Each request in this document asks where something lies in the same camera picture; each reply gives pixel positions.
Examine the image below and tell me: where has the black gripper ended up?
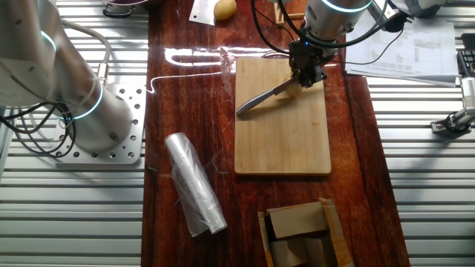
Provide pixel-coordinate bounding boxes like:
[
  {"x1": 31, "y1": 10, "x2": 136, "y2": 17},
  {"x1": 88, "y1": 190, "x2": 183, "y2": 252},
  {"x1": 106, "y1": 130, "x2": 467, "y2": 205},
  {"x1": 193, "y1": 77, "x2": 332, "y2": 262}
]
[{"x1": 287, "y1": 39, "x2": 337, "y2": 88}]

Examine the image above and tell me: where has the steel chef knife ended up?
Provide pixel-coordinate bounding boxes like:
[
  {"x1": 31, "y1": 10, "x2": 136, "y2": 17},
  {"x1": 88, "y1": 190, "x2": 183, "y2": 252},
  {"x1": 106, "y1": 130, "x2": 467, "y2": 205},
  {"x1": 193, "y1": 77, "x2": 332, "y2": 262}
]
[{"x1": 235, "y1": 76, "x2": 300, "y2": 117}]

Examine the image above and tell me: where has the small yellow potato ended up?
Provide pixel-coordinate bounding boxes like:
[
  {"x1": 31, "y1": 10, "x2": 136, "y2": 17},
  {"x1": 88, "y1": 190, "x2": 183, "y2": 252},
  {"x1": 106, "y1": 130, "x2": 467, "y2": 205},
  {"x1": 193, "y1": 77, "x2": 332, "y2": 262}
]
[
  {"x1": 213, "y1": 0, "x2": 238, "y2": 22},
  {"x1": 282, "y1": 73, "x2": 304, "y2": 99}
]

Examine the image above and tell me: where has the wooden knife rack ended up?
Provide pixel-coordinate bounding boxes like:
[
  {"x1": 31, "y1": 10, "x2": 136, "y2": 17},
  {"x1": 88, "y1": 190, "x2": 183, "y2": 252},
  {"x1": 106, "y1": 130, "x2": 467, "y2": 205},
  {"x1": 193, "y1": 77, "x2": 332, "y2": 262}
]
[{"x1": 273, "y1": 0, "x2": 306, "y2": 26}]

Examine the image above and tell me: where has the bamboo cutting board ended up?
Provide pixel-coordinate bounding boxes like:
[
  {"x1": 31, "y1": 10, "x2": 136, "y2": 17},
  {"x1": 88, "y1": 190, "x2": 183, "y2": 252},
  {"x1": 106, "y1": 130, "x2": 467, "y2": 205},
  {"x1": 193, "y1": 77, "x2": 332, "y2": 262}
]
[{"x1": 234, "y1": 50, "x2": 332, "y2": 176}]

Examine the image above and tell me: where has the printed white paper stack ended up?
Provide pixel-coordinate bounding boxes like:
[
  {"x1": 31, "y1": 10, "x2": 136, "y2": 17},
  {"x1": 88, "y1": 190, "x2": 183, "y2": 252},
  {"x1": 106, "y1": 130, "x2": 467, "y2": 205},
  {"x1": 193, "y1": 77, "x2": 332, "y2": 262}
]
[{"x1": 344, "y1": 5, "x2": 461, "y2": 88}]

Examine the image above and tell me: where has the steel cleaver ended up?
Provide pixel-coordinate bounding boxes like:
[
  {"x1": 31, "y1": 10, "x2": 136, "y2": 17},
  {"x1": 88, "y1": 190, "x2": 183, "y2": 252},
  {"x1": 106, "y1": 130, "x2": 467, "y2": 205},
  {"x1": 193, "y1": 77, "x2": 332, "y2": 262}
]
[{"x1": 189, "y1": 0, "x2": 220, "y2": 26}]

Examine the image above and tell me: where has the open cardboard box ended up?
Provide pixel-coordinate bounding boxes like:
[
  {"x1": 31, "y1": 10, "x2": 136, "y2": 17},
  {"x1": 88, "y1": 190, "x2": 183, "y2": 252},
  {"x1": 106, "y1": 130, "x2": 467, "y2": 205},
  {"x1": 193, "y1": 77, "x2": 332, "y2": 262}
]
[{"x1": 258, "y1": 197, "x2": 356, "y2": 267}]

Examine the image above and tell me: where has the clear plastic bag roll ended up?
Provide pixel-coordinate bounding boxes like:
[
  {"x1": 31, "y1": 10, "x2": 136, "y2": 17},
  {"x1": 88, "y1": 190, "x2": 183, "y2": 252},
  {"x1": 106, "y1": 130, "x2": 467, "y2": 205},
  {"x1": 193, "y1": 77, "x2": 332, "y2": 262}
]
[{"x1": 165, "y1": 132, "x2": 228, "y2": 238}]

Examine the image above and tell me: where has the black keyboard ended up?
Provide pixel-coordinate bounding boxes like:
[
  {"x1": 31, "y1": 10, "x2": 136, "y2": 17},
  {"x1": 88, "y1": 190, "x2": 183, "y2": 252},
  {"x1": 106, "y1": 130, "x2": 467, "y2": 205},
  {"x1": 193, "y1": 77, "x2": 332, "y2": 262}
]
[{"x1": 456, "y1": 47, "x2": 475, "y2": 79}]

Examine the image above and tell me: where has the steel cooking pot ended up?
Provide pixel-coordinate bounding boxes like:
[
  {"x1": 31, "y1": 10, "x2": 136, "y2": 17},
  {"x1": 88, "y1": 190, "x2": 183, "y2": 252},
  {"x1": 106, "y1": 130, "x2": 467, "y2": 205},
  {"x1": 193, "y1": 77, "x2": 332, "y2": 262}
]
[{"x1": 100, "y1": 0, "x2": 149, "y2": 19}]

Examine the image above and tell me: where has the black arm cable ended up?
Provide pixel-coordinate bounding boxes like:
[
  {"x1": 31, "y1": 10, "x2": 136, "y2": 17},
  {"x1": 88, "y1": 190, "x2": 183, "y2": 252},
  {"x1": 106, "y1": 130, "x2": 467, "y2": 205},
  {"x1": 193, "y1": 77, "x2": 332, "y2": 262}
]
[{"x1": 250, "y1": 0, "x2": 402, "y2": 55}]

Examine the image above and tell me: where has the metal camera mount clamp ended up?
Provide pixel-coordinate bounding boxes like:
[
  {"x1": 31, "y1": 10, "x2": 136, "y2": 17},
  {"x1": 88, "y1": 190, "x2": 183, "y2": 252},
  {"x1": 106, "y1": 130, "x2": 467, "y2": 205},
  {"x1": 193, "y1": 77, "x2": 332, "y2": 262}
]
[{"x1": 430, "y1": 107, "x2": 475, "y2": 136}]

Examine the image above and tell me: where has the grey exterior camera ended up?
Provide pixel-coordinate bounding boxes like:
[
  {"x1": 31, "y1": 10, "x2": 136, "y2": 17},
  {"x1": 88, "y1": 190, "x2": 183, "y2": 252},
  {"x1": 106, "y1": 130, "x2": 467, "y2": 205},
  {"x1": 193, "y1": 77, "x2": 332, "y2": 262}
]
[{"x1": 459, "y1": 76, "x2": 475, "y2": 112}]

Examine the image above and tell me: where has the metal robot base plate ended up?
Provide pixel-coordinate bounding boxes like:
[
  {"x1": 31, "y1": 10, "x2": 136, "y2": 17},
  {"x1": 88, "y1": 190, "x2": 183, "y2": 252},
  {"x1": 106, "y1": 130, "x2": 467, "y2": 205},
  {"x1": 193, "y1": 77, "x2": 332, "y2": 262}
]
[{"x1": 50, "y1": 83, "x2": 148, "y2": 166}]

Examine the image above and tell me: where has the grey hose with connector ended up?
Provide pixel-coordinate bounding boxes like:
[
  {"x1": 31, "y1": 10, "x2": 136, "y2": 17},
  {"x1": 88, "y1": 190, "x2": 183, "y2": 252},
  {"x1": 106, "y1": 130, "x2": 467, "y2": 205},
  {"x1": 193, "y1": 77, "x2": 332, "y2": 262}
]
[{"x1": 61, "y1": 18, "x2": 112, "y2": 88}]

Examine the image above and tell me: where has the black base cable bundle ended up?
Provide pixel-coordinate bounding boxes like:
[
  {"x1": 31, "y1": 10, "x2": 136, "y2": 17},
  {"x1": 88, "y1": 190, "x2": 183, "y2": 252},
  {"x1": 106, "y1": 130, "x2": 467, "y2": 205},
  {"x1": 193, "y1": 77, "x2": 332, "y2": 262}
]
[{"x1": 0, "y1": 102, "x2": 78, "y2": 160}]

